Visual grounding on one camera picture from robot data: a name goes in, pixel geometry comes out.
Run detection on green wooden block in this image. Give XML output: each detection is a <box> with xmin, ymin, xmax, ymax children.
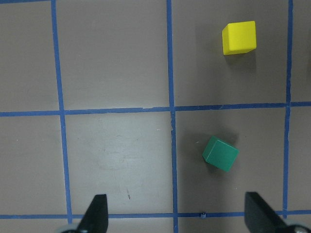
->
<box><xmin>202</xmin><ymin>136</ymin><xmax>239</xmax><ymax>172</ymax></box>

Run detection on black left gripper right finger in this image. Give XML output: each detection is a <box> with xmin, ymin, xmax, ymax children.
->
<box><xmin>244</xmin><ymin>192</ymin><xmax>295</xmax><ymax>233</ymax></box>

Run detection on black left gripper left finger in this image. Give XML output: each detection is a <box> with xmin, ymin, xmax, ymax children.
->
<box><xmin>76</xmin><ymin>194</ymin><xmax>108</xmax><ymax>233</ymax></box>

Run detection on yellow wooden block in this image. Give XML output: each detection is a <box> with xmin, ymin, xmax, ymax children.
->
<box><xmin>222</xmin><ymin>21</ymin><xmax>257</xmax><ymax>55</ymax></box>

